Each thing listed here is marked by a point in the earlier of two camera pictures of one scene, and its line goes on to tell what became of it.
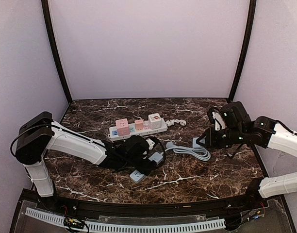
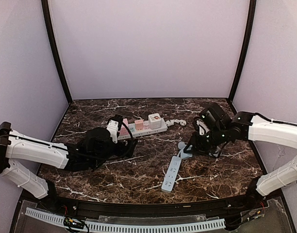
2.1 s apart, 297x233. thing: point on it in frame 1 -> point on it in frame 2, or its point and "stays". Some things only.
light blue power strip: (136, 176) -> (171, 174)
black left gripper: (146, 166) -> (125, 149)
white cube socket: (155, 121) stays
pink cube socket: (123, 127) stays
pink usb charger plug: (139, 124) stays
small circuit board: (71, 222) stays
